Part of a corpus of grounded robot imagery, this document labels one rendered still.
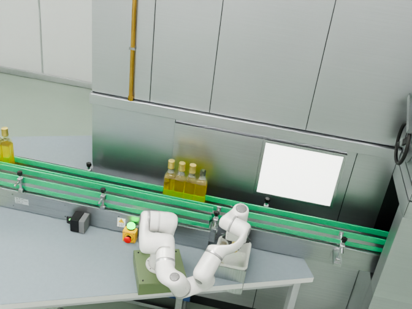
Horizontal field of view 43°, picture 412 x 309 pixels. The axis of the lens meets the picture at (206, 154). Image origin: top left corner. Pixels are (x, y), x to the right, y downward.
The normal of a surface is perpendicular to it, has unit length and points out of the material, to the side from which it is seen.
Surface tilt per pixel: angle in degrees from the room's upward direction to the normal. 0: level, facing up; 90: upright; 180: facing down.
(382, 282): 90
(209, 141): 90
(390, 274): 90
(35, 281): 0
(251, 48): 90
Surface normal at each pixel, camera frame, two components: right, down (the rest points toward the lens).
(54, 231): 0.11, -0.86
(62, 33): -0.19, 0.48
